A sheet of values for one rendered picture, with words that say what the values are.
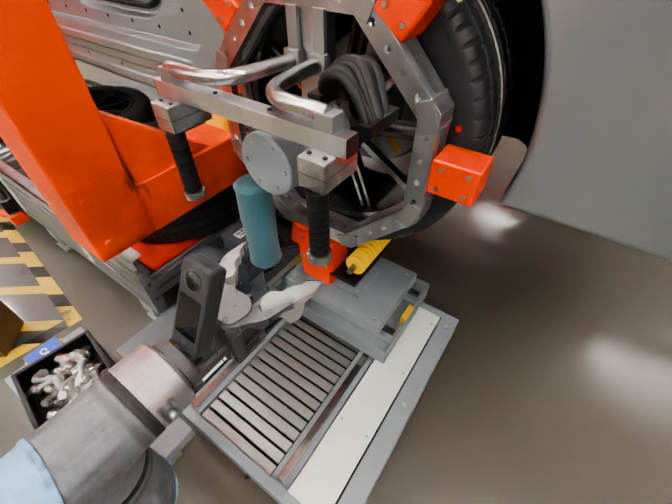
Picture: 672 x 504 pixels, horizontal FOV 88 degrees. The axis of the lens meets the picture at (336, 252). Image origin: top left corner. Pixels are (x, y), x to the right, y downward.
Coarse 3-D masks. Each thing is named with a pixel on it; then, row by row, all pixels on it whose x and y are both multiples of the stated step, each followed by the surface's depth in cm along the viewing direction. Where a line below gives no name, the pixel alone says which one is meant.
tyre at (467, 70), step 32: (448, 0) 54; (480, 0) 61; (448, 32) 56; (480, 32) 59; (448, 64) 59; (480, 64) 58; (512, 64) 70; (480, 96) 59; (512, 96) 74; (480, 128) 62; (416, 224) 83
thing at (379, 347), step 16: (288, 272) 137; (272, 288) 134; (288, 288) 135; (416, 288) 136; (320, 304) 130; (400, 304) 130; (416, 304) 127; (320, 320) 126; (336, 320) 125; (400, 320) 123; (352, 336) 120; (368, 336) 120; (384, 336) 118; (400, 336) 126; (368, 352) 120; (384, 352) 113
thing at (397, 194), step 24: (264, 48) 80; (360, 48) 68; (264, 96) 90; (360, 144) 81; (360, 168) 86; (384, 168) 81; (336, 192) 101; (360, 192) 90; (384, 192) 98; (360, 216) 92
